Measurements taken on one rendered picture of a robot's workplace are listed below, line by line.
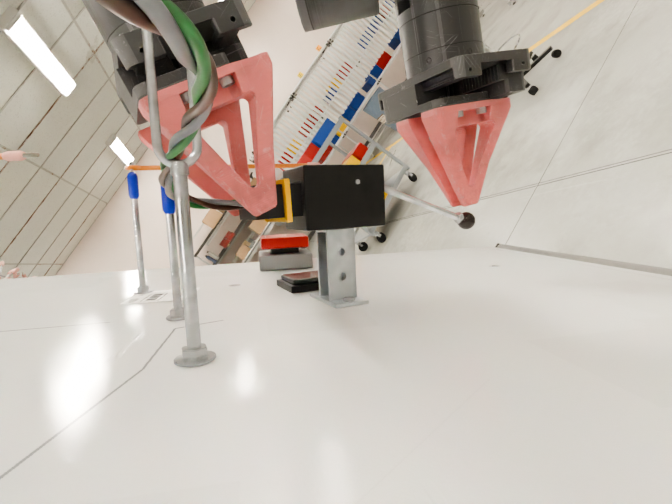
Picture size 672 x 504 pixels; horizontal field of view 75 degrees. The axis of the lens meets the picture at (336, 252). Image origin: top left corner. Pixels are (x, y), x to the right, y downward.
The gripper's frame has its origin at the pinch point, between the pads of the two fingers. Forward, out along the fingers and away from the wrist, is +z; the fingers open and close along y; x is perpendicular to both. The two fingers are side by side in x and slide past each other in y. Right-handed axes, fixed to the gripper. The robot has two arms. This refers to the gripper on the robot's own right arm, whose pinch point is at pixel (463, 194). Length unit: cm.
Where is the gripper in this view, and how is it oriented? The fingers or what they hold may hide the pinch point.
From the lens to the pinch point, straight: 36.1
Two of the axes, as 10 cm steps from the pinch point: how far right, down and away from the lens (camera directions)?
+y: 4.1, 0.8, -9.1
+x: 8.9, -2.5, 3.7
